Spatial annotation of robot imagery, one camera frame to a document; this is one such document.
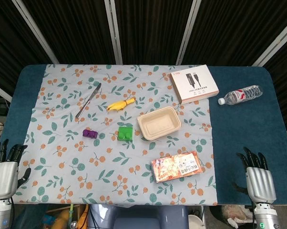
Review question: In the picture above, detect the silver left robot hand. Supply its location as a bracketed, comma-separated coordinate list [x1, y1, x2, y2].
[0, 139, 31, 201]

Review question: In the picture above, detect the white cable product box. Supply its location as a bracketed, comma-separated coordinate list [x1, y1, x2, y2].
[170, 64, 220, 105]

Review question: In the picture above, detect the purple toy block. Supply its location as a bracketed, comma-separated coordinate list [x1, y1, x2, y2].
[82, 128, 98, 140]

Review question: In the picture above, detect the beige food container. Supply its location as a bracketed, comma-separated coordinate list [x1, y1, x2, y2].
[137, 106, 182, 141]

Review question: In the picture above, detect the clear plastic water bottle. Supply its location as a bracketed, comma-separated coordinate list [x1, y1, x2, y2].
[217, 84, 264, 105]

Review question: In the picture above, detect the yellow object under table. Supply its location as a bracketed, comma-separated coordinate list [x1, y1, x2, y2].
[50, 209, 71, 229]

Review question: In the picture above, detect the orange snack box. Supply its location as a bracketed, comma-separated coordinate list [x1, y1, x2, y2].
[151, 150, 203, 184]

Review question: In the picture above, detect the silver table knife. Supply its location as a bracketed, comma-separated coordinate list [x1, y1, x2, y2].
[75, 83, 102, 119]

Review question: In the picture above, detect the white cup under table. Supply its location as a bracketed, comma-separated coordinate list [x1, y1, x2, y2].
[188, 214, 204, 229]

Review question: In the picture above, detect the blue-grey robot torso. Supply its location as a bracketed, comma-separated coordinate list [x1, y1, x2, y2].
[87, 204, 190, 229]

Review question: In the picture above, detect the green toy block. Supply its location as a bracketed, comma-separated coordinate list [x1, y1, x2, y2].
[117, 126, 134, 142]

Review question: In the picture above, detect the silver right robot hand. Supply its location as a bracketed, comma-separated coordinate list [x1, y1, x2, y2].
[231, 146, 277, 205]

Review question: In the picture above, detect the floral tablecloth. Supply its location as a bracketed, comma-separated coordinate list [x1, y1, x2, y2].
[11, 63, 218, 206]

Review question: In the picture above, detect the teal table cover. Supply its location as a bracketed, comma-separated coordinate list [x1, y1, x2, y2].
[0, 63, 287, 208]

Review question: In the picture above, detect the yellow rubber chicken toy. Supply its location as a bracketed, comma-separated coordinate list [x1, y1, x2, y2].
[106, 96, 136, 112]

